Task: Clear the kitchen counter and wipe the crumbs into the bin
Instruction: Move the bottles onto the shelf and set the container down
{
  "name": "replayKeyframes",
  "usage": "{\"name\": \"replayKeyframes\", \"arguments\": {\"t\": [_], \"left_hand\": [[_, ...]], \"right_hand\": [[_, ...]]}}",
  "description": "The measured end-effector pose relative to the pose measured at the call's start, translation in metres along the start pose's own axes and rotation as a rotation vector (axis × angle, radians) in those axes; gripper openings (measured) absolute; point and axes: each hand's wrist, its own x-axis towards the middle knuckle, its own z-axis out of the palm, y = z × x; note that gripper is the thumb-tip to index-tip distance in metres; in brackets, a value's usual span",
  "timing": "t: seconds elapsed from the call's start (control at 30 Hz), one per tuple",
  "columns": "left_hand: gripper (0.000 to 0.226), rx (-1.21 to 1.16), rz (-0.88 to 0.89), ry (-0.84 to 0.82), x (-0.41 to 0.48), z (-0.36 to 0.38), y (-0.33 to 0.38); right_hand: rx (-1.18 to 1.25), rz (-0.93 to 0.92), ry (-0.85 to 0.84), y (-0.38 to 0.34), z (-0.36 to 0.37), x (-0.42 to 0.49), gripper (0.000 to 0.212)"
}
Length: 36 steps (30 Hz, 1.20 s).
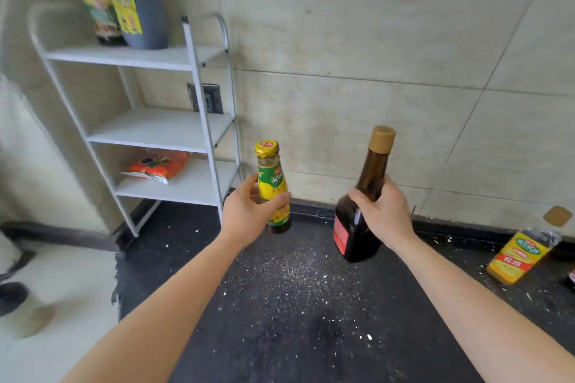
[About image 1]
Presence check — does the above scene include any person's left forearm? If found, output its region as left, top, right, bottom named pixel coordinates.
left=62, top=232, right=252, bottom=383

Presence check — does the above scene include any person's right forearm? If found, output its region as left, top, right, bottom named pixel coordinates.
left=394, top=232, right=575, bottom=383

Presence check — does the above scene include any grey wall socket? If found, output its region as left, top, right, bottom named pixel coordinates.
left=187, top=83, right=224, bottom=115

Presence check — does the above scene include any small green yellow label bottle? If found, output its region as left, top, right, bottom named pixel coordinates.
left=254, top=139, right=292, bottom=235

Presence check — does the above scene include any person's right hand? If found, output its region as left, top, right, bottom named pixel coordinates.
left=348, top=175, right=417, bottom=254

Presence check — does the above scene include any black speckled countertop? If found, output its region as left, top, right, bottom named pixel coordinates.
left=112, top=200, right=575, bottom=383

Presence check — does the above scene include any clear bottle yellow label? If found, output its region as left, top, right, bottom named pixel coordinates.
left=486, top=205, right=573, bottom=285

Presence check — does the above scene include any orange snack packet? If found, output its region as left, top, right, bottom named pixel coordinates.
left=120, top=149, right=192, bottom=185

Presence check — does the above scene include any glass jar black lid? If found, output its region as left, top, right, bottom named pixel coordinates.
left=0, top=281, right=55, bottom=339

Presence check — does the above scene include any white metal shelf rack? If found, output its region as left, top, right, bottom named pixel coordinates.
left=28, top=3, right=243, bottom=238

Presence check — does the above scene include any person's left hand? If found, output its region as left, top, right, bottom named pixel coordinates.
left=220, top=173, right=292, bottom=250

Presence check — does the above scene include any dark bottle tan cap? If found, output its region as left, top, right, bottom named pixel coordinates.
left=332, top=125, right=397, bottom=264

